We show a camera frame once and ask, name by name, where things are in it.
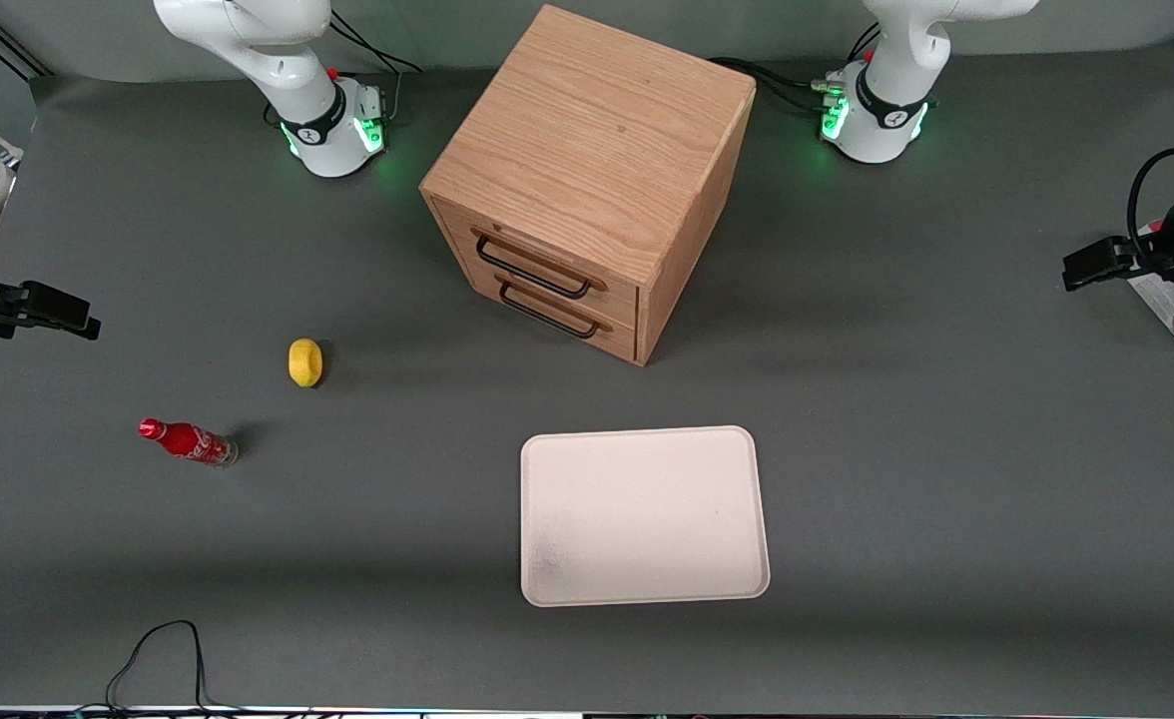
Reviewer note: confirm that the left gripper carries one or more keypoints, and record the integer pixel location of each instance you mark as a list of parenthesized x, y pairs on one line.
[(1172, 237)]

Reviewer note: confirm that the yellow lemon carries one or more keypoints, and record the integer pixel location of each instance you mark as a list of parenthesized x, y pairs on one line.
[(305, 362)]

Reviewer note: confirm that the cream plastic tray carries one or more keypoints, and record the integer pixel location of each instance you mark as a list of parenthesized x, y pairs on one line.
[(637, 519)]

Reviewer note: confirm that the red cola bottle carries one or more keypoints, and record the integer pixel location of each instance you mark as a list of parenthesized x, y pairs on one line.
[(188, 440)]

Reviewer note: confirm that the wooden drawer cabinet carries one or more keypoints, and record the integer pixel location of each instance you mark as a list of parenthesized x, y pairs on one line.
[(597, 130)]

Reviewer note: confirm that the black frame rail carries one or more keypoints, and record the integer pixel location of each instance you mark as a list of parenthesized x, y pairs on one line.
[(8, 50)]

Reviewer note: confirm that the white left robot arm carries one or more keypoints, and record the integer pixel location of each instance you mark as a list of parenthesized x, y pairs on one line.
[(886, 120)]

